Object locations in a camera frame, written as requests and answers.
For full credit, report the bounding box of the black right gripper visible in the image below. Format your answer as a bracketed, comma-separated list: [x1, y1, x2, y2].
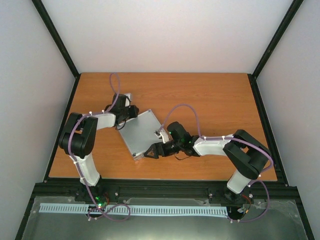
[144, 139, 183, 158]

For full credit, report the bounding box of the aluminium poker case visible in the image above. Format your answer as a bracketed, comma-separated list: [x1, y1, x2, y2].
[117, 109, 163, 161]

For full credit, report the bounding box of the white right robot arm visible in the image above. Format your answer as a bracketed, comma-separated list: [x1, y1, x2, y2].
[143, 121, 274, 194]

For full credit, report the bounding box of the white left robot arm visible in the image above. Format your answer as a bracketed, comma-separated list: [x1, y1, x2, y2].
[58, 93, 139, 202]

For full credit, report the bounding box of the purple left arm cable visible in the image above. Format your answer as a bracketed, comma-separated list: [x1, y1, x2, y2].
[69, 72, 132, 223]

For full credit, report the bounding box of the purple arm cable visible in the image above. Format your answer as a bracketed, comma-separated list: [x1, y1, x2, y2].
[159, 104, 275, 223]
[69, 72, 132, 223]

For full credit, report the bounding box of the black aluminium frame rail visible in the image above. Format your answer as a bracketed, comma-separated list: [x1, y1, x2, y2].
[47, 177, 301, 203]

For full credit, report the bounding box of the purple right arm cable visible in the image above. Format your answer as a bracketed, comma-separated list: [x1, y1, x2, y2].
[159, 104, 275, 223]

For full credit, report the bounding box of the white cable duct strip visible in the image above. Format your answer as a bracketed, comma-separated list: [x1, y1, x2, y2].
[38, 203, 228, 218]

